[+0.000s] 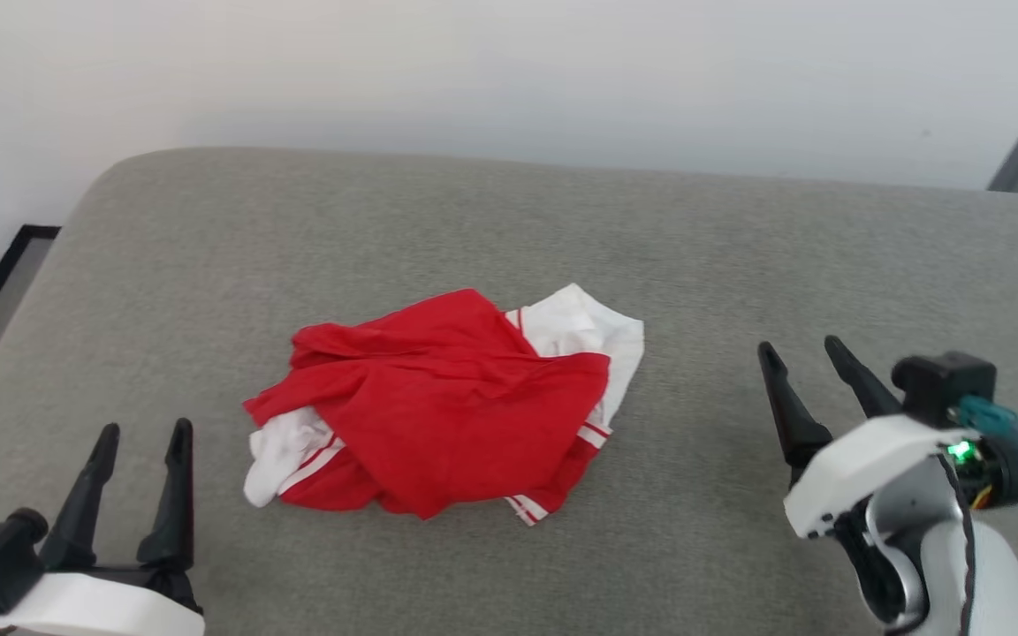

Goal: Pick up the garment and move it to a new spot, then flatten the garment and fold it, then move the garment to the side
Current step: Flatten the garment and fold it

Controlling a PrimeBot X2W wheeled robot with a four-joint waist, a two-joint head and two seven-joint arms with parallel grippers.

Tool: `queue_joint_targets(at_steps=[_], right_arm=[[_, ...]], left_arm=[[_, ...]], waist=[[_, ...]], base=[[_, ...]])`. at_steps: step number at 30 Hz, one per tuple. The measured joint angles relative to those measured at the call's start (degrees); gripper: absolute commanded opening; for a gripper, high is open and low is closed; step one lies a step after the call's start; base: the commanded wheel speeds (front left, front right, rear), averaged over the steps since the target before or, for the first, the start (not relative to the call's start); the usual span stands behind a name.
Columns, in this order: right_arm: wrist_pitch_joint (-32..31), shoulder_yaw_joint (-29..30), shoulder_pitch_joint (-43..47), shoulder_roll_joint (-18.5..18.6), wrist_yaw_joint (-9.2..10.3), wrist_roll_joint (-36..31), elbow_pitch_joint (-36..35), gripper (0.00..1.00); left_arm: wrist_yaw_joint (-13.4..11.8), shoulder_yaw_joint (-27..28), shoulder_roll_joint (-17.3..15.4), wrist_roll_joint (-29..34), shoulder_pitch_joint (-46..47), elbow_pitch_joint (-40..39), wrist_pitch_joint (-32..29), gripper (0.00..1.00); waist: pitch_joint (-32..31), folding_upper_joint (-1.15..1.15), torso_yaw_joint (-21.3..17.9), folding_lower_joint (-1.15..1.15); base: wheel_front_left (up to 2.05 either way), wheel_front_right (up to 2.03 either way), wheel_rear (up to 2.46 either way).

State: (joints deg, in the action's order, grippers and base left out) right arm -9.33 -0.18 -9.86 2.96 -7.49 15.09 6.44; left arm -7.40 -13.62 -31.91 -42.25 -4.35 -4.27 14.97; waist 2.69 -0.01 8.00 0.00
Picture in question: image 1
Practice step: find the red white basketball jersey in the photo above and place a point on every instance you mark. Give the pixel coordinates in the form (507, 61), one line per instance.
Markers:
(438, 415)

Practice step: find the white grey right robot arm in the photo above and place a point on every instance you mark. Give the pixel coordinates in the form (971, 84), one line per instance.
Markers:
(995, 574)

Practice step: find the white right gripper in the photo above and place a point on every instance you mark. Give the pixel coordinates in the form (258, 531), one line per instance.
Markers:
(862, 464)

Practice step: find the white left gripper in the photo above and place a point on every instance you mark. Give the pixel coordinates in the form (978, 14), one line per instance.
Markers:
(94, 609)

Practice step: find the grey fabric sofa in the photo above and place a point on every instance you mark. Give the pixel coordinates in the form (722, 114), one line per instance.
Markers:
(509, 230)

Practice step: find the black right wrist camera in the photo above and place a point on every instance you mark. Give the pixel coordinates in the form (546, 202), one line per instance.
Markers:
(938, 384)

